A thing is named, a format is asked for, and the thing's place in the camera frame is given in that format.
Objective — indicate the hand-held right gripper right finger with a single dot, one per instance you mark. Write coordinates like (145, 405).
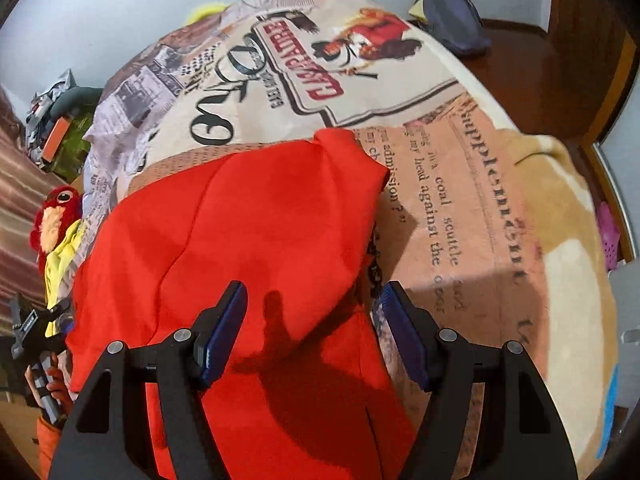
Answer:
(400, 332)

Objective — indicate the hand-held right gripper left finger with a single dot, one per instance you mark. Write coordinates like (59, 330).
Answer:
(225, 332)

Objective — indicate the red zip jacket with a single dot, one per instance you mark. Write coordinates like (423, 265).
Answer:
(225, 220)

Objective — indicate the person's left forearm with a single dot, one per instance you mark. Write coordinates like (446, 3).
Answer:
(49, 447)

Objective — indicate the person's left hand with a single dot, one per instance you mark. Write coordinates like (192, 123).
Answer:
(35, 384)

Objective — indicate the yellow cloth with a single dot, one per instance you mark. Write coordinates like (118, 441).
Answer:
(62, 270)

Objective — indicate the striped brown curtain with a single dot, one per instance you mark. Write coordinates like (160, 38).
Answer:
(20, 185)

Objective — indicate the printed blanket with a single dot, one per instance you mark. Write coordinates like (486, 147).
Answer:
(475, 185)

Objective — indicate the orange box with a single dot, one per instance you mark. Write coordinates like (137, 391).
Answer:
(56, 137)

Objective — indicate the green patterned box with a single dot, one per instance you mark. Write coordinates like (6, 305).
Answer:
(80, 135)

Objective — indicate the pink slipper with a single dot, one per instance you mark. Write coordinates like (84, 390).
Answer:
(607, 235)

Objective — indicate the pile of clutter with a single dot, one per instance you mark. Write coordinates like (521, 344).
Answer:
(45, 100)

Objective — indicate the dark grey cushion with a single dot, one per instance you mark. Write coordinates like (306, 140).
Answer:
(75, 97)

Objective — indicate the yellow foam tube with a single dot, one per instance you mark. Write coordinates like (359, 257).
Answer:
(205, 12)

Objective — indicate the blue grey backpack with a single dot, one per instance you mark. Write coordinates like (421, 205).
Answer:
(455, 15)

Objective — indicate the yellow paper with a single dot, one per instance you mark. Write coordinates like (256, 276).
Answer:
(417, 10)

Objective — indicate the wooden door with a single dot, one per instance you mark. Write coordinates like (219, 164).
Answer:
(590, 20)

